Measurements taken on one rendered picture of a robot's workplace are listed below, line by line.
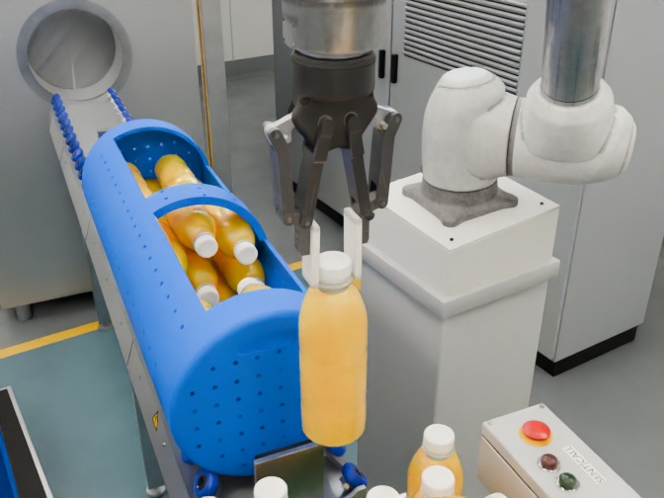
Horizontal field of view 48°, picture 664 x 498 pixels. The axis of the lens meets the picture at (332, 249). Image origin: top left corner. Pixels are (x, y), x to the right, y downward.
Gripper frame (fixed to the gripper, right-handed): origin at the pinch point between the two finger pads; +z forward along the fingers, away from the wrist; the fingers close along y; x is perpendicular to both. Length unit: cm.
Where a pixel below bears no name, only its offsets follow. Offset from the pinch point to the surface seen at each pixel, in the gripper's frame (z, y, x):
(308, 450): 37.4, -1.3, -10.6
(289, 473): 40.6, 1.7, -10.5
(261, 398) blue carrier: 32.7, 3.0, -17.9
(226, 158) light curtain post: 55, -30, -158
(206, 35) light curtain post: 16, -26, -159
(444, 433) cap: 30.0, -15.6, 0.2
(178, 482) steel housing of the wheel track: 54, 15, -28
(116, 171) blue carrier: 23, 12, -83
